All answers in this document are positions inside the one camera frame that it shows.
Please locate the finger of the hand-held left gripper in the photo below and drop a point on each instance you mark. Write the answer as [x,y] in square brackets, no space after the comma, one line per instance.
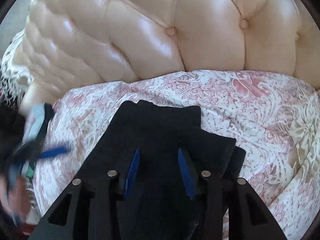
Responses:
[53,153]

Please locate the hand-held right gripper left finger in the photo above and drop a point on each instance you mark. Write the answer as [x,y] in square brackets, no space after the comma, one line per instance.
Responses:
[131,172]

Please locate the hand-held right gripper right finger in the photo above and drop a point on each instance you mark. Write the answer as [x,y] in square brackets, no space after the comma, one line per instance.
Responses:
[186,173]

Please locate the black and grey garment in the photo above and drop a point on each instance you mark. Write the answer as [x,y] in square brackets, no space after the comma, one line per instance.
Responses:
[36,120]

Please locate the black pants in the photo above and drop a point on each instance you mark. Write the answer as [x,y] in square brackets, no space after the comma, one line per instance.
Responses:
[160,130]

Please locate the person's left forearm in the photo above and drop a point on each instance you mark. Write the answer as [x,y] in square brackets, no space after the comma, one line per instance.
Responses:
[16,197]

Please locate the lace patterned cloth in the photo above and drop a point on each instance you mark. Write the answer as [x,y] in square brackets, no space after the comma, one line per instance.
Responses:
[10,80]

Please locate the pink floral blanket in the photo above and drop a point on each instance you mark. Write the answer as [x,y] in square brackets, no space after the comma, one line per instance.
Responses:
[250,117]

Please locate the beige tufted leather sofa back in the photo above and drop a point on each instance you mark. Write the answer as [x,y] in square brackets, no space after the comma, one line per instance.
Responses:
[150,30]

